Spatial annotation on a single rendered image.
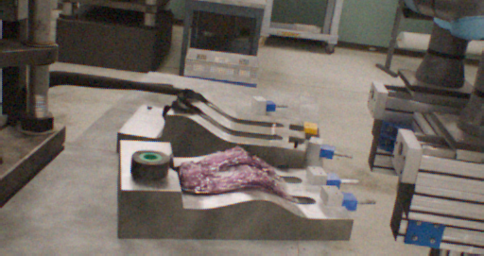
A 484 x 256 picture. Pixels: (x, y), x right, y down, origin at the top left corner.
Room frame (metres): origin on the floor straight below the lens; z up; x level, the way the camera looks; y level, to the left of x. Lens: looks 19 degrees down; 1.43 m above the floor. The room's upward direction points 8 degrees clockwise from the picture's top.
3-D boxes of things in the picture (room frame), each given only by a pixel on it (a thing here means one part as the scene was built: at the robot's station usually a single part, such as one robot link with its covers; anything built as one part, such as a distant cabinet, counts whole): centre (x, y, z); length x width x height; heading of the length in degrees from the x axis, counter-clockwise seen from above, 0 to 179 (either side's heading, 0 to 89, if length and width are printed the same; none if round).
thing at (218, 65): (4.79, 0.26, 0.28); 0.61 x 0.41 x 0.15; 92
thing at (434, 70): (1.84, -0.59, 1.09); 0.15 x 0.15 x 0.10
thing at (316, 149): (1.62, -0.26, 0.83); 0.13 x 0.05 x 0.05; 77
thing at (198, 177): (1.22, 0.01, 0.90); 0.26 x 0.18 x 0.08; 104
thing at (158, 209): (1.22, 0.01, 0.86); 0.50 x 0.26 x 0.11; 104
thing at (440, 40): (1.84, -0.59, 1.20); 0.13 x 0.12 x 0.14; 153
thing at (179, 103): (1.57, 0.06, 0.92); 0.35 x 0.16 x 0.09; 87
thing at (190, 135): (1.58, 0.08, 0.87); 0.50 x 0.26 x 0.14; 87
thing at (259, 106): (2.01, -0.08, 0.83); 0.13 x 0.05 x 0.05; 115
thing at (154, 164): (1.12, 0.18, 0.93); 0.08 x 0.08 x 0.04
